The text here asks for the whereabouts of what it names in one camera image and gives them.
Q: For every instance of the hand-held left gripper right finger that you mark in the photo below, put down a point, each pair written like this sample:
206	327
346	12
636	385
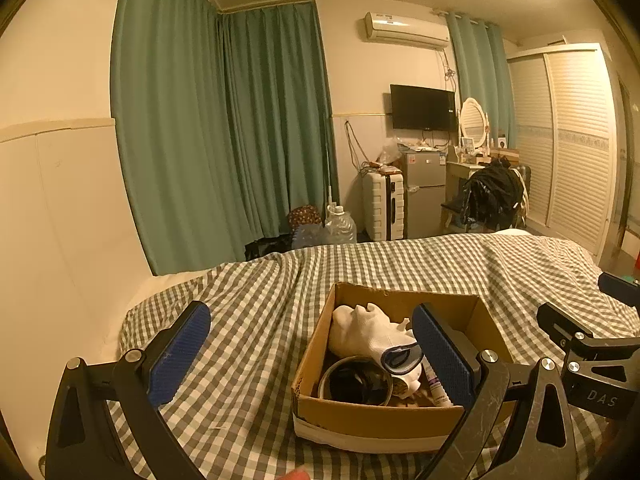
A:
442	347

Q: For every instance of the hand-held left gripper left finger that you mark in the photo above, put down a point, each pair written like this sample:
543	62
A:
181	345

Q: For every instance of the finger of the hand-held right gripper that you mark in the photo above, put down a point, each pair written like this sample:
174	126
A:
562	322
620	286

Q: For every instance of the white tube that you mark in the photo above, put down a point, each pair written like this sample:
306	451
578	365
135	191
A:
437	385

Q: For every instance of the white sock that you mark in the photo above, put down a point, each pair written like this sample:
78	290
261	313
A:
365	332

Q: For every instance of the white tape roll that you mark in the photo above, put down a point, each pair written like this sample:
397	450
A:
332	367

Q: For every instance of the green white checked blanket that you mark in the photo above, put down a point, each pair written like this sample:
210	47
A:
240	310

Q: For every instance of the white chair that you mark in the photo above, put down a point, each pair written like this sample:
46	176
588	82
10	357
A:
450	210

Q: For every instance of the grey suitcase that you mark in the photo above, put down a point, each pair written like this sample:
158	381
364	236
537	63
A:
525	175

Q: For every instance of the black jacket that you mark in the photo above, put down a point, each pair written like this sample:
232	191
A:
492	190

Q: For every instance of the white louvred wardrobe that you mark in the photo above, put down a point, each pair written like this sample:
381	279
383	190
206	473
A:
565	145

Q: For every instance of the small grey fridge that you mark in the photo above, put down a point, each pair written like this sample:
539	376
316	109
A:
425	195

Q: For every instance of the white suitcase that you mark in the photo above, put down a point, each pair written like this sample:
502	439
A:
381	205

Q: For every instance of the clear water jug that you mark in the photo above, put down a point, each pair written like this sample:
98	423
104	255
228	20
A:
341	225

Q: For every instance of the small cardboard box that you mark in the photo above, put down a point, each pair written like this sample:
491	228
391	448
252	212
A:
504	151

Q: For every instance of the patterned fabric bag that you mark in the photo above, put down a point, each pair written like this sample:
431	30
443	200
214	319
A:
305	216

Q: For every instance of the white dressing table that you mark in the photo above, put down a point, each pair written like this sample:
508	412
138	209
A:
462	166

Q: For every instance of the plastic bag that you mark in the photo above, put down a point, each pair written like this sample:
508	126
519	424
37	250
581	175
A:
392	152

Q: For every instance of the white pole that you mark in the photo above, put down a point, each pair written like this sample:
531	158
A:
330	175

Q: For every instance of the oval white mirror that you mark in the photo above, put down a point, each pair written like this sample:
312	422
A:
473	116

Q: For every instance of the wide green curtain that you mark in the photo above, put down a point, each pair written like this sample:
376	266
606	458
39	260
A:
170	110

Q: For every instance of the green corner curtain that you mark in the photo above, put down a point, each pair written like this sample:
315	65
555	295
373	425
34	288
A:
277	120

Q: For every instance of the narrow green curtain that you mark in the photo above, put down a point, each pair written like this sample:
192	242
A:
480	65

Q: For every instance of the white air conditioner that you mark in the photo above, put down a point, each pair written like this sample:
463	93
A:
405	29

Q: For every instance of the black wall television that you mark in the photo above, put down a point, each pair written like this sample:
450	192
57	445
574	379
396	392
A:
422	107

